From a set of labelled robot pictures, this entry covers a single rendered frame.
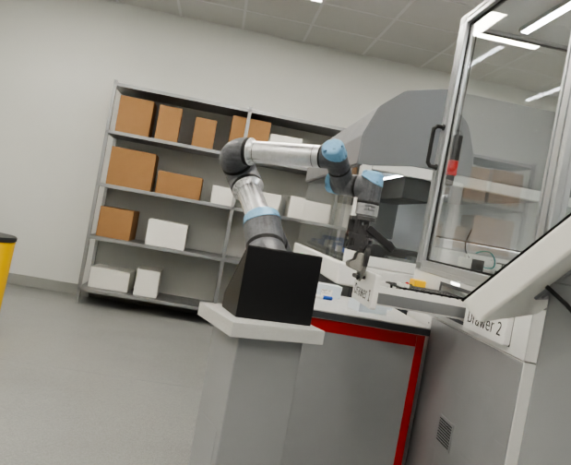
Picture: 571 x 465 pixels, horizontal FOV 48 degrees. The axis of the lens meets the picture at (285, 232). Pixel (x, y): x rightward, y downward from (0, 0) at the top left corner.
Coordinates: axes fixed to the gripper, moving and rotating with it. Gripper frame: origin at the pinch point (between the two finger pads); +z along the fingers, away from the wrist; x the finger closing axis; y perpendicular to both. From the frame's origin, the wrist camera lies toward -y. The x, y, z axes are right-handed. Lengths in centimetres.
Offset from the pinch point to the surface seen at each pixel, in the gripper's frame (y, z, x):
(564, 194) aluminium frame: -35, -33, 55
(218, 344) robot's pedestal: 44, 24, 27
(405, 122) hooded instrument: -26, -69, -80
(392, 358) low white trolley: -19.2, 27.4, -11.2
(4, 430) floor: 121, 90, -58
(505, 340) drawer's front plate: -31, 7, 46
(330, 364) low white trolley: 2.4, 33.2, -11.2
